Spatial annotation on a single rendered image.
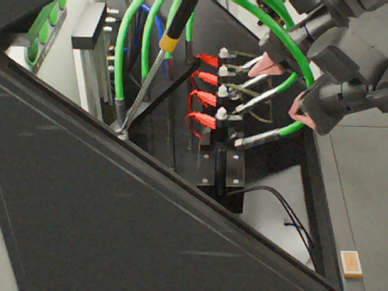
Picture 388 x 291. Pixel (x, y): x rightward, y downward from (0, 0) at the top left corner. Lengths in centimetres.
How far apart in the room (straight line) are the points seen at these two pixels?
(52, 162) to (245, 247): 30
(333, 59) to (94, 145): 34
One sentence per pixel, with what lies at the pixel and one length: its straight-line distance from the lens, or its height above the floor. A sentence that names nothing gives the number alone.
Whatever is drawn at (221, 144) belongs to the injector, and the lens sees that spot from 117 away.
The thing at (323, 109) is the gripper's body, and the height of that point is 129.
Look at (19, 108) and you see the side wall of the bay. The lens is 75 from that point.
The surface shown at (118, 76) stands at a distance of 110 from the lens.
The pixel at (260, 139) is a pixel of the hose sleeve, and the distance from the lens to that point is 102.
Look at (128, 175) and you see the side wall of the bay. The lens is 78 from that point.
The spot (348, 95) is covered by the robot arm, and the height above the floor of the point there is 133.
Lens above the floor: 179
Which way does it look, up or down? 36 degrees down
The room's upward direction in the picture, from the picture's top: straight up
